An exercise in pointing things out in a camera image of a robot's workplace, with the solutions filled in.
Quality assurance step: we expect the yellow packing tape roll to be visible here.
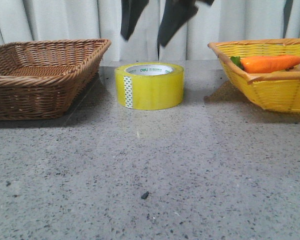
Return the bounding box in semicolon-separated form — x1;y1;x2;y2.
114;62;184;110

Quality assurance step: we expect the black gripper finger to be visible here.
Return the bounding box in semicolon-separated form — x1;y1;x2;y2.
157;0;198;47
120;0;149;40

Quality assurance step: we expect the white curtain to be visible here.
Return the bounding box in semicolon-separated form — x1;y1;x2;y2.
0;0;300;62

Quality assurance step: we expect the yellow woven basket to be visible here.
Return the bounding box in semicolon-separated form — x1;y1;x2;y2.
208;38;300;113

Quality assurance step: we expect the brown wicker basket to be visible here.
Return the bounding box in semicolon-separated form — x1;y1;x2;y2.
0;38;111;121

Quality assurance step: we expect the orange toy carrot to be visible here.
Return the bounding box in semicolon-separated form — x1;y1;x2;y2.
230;55;300;74

